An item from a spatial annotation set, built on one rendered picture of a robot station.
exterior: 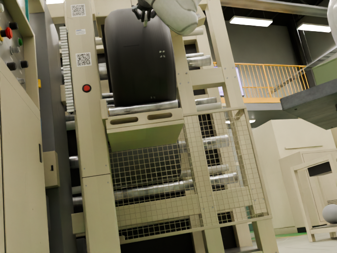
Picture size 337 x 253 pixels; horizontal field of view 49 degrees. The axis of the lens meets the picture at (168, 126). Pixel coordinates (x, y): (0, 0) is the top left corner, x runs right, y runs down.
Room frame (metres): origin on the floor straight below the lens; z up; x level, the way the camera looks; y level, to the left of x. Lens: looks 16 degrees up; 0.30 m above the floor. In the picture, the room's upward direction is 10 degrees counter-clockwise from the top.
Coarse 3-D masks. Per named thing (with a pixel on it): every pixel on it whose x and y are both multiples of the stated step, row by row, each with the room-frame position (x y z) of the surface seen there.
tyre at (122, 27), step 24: (120, 24) 1.51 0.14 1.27; (120, 48) 1.50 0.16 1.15; (144, 48) 1.52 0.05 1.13; (168, 48) 1.55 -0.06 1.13; (120, 72) 1.54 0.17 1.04; (144, 72) 1.56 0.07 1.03; (168, 72) 1.58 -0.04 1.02; (120, 96) 1.63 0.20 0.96; (144, 96) 1.63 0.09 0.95; (168, 96) 1.67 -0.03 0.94
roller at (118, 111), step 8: (136, 104) 1.65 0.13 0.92; (144, 104) 1.65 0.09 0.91; (152, 104) 1.65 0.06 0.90; (160, 104) 1.65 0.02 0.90; (168, 104) 1.66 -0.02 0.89; (176, 104) 1.67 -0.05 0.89; (112, 112) 1.63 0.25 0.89; (120, 112) 1.63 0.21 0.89; (128, 112) 1.64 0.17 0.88; (136, 112) 1.65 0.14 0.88
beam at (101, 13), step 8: (96, 0) 1.96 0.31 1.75; (104, 0) 1.96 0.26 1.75; (112, 0) 1.97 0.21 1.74; (120, 0) 1.98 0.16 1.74; (128, 0) 1.98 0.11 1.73; (136, 0) 1.99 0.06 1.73; (96, 8) 1.95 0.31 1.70; (104, 8) 1.96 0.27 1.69; (112, 8) 1.97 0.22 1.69; (120, 8) 1.97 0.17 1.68; (96, 16) 1.96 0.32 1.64; (104, 16) 1.96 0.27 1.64
